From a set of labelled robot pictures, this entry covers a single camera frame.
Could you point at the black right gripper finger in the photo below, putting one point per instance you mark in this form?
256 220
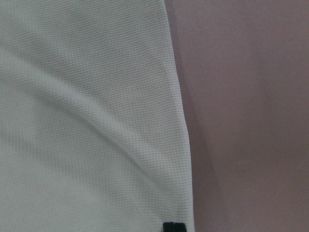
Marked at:
174 227

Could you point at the olive green long-sleeve shirt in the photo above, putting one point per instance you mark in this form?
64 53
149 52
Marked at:
92 131

